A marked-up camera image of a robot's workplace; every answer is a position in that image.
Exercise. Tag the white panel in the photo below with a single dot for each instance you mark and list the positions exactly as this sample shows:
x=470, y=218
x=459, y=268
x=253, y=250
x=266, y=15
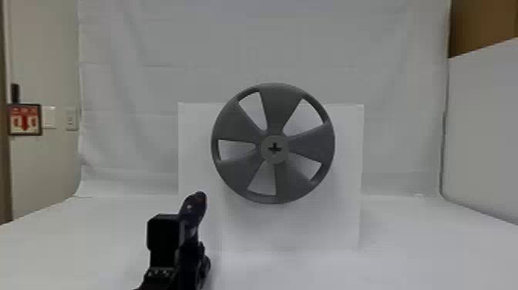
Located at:
x=481, y=129
x=323, y=218

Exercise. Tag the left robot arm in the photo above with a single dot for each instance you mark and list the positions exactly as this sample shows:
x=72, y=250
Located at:
x=156, y=282

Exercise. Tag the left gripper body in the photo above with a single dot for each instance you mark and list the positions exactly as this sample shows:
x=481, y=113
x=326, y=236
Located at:
x=193, y=263

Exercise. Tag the grey wheel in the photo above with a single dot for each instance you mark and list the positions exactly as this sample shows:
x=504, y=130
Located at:
x=236, y=125

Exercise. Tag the red wall sign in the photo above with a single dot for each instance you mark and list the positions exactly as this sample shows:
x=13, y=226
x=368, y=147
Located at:
x=24, y=119

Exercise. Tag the white wall switch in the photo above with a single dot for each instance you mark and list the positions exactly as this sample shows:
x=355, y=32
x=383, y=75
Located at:
x=71, y=119
x=49, y=117

